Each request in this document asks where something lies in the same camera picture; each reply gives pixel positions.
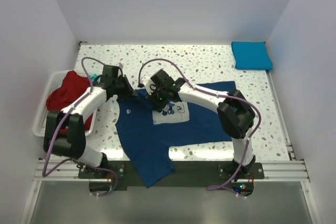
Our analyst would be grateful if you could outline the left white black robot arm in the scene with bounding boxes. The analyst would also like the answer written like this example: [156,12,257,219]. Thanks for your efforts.
[42,65,134,178]

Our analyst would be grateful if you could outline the folded light blue t shirt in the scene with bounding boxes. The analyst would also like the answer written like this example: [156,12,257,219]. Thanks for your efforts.
[231,41,273,70]

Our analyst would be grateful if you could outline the dark blue t shirt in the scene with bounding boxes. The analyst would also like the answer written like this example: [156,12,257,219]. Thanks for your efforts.
[116,89,231,188]

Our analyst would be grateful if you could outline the red t shirt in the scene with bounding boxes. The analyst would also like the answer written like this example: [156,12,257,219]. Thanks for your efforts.
[46,70,97,133]

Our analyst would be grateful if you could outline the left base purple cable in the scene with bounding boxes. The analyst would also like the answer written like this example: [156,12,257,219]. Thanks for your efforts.
[90,167,118,196]

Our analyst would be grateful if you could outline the mint green t shirt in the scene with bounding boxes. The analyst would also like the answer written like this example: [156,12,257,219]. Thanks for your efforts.
[90,73,101,82]

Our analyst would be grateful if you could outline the white plastic laundry basket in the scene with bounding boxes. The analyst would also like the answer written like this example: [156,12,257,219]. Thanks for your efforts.
[33,70,92,137]

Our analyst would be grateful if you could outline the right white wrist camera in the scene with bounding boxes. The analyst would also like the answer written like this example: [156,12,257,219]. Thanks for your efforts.
[140,76,156,95]

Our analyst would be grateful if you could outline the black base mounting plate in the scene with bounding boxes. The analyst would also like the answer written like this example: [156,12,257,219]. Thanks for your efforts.
[78,161,265,194]

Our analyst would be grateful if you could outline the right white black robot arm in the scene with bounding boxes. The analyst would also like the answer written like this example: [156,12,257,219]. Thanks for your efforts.
[139,69,256,178]

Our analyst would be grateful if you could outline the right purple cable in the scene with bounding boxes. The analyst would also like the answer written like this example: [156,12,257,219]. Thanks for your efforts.
[138,58,262,192]

